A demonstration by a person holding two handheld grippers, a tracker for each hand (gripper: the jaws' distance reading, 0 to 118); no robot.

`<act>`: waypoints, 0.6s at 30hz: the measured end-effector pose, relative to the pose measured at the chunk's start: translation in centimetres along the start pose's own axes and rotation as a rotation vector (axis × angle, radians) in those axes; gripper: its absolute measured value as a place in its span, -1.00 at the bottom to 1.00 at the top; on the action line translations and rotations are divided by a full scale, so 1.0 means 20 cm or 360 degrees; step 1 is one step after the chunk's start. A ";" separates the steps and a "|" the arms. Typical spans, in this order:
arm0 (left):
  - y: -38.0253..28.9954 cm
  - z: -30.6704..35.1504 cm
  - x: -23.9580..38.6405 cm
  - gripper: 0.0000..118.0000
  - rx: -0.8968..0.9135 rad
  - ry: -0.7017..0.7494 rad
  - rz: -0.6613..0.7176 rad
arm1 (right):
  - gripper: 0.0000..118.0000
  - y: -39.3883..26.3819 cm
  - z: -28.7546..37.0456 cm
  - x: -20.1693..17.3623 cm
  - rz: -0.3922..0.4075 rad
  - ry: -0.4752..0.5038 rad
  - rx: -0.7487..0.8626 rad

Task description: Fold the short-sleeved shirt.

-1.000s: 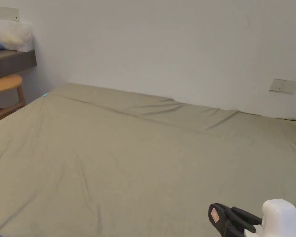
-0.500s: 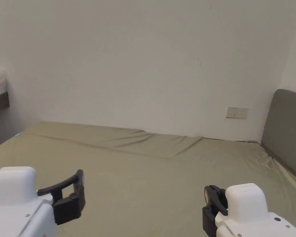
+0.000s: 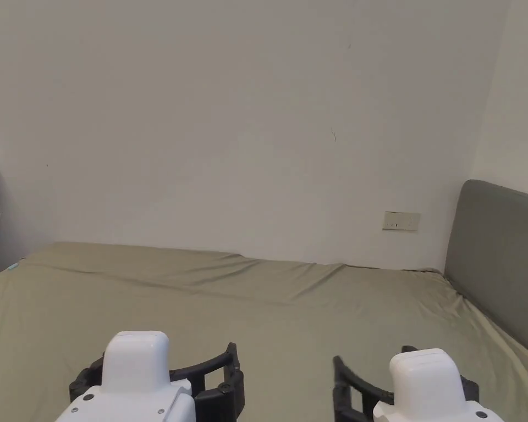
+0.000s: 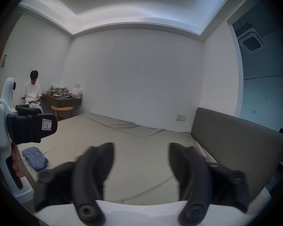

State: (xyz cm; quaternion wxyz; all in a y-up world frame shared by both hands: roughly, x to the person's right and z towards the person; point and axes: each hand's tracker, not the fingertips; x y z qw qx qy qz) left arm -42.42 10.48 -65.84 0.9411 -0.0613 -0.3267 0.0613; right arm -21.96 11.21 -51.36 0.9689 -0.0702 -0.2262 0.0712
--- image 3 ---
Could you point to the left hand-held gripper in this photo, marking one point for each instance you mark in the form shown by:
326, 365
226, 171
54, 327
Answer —
134, 365

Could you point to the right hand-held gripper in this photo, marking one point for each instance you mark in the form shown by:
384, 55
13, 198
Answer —
427, 382

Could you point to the bed with beige sheet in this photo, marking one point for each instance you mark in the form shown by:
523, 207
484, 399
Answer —
264, 316

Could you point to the grey padded headboard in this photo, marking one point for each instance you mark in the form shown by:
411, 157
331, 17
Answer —
497, 250

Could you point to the white wall switch panel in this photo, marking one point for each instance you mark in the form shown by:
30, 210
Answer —
401, 221

